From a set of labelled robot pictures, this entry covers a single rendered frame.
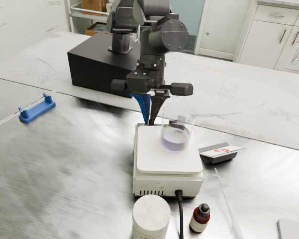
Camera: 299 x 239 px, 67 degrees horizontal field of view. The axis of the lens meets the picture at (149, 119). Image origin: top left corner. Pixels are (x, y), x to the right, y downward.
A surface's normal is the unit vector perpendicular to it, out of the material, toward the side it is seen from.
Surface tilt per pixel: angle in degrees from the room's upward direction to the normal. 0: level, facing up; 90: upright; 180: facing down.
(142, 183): 90
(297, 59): 89
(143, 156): 0
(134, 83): 85
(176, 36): 62
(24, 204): 0
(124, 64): 4
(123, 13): 106
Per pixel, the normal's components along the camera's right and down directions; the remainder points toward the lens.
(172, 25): 0.38, 0.18
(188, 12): -0.29, 0.60
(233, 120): 0.07, -0.77
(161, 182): 0.02, 0.64
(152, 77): -0.36, 0.06
